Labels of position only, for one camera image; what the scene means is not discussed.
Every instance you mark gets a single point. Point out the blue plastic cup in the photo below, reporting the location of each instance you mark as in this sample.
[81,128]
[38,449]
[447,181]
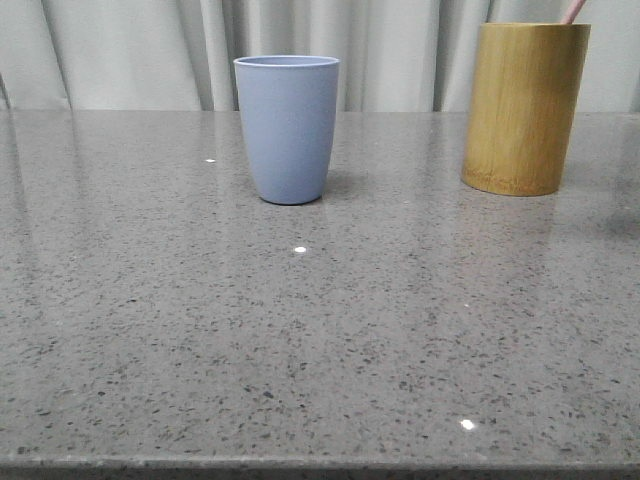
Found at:
[287,105]

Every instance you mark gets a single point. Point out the bamboo cylinder holder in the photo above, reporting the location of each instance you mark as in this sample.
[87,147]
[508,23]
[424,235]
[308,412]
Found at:
[526,82]

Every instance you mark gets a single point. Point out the pink chopstick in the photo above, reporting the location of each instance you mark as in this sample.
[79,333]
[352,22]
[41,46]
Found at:
[572,12]

